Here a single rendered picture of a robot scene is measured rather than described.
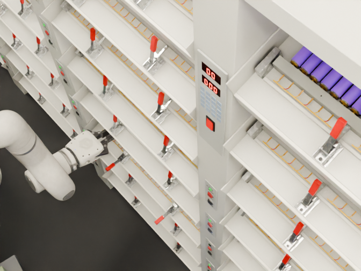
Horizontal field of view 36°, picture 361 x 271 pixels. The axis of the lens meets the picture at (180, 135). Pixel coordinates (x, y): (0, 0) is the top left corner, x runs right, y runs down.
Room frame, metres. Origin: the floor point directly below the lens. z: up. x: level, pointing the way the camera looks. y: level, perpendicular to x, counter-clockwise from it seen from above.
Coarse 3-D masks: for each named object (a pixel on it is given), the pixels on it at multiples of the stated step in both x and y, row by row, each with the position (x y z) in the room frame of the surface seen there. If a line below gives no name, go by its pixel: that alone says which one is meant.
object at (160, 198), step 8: (96, 120) 1.09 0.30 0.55; (88, 128) 1.07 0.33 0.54; (96, 128) 1.08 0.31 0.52; (104, 128) 1.07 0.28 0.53; (112, 144) 1.01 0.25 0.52; (112, 152) 0.98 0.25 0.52; (120, 152) 0.97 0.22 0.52; (128, 160) 0.93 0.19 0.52; (128, 168) 0.90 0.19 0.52; (136, 168) 0.90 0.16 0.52; (136, 176) 0.87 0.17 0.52; (144, 176) 0.86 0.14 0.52; (144, 184) 0.84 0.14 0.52; (152, 184) 0.83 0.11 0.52; (152, 192) 0.80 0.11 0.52; (160, 192) 0.80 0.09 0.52; (160, 200) 0.77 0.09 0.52; (168, 200) 0.77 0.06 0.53; (168, 208) 0.74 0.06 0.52; (176, 216) 0.71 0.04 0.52; (184, 216) 0.70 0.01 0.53; (184, 224) 0.68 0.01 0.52; (192, 232) 0.65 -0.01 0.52; (192, 240) 0.62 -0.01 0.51; (200, 248) 0.59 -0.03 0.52
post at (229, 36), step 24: (192, 0) 0.59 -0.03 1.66; (216, 0) 0.55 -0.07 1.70; (240, 0) 0.52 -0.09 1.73; (216, 24) 0.55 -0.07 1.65; (240, 24) 0.52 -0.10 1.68; (264, 24) 0.55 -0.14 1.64; (216, 48) 0.55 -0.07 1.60; (240, 48) 0.52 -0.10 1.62; (240, 120) 0.53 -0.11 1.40; (216, 168) 0.54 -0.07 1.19; (240, 168) 0.54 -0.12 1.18; (216, 216) 0.54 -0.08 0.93; (216, 240) 0.53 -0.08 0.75; (216, 264) 0.53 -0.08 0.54
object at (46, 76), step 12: (0, 24) 1.62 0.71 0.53; (0, 36) 1.57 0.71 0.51; (12, 36) 1.50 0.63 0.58; (12, 48) 1.50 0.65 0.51; (24, 48) 1.48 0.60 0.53; (24, 60) 1.43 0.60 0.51; (36, 60) 1.41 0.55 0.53; (36, 72) 1.36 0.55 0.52; (48, 72) 1.35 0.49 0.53; (48, 84) 1.28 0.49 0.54; (60, 84) 1.29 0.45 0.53; (60, 96) 1.24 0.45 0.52
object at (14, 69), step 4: (0, 40) 1.64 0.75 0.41; (0, 44) 1.63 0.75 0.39; (4, 44) 1.64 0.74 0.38; (0, 48) 1.65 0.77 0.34; (4, 56) 1.65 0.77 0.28; (8, 60) 1.63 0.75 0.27; (8, 64) 1.65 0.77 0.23; (12, 64) 1.64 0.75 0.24; (8, 68) 1.68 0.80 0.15; (12, 68) 1.63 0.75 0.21; (16, 68) 1.64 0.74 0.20; (12, 72) 1.64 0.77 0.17; (16, 72) 1.64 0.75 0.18; (12, 76) 1.68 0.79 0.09; (16, 84) 1.69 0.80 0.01; (20, 84) 1.63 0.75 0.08; (20, 88) 1.65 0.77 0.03; (24, 88) 1.64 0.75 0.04; (24, 92) 1.63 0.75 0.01
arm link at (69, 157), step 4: (64, 148) 0.92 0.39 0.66; (60, 152) 0.91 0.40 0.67; (64, 152) 0.91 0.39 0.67; (68, 152) 0.91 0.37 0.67; (64, 156) 0.89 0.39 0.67; (68, 156) 0.89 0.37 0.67; (72, 156) 0.89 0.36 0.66; (68, 160) 0.88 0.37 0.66; (72, 160) 0.88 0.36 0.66; (72, 164) 0.87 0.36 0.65; (76, 164) 0.88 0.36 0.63; (72, 168) 0.86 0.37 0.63; (76, 168) 0.87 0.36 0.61
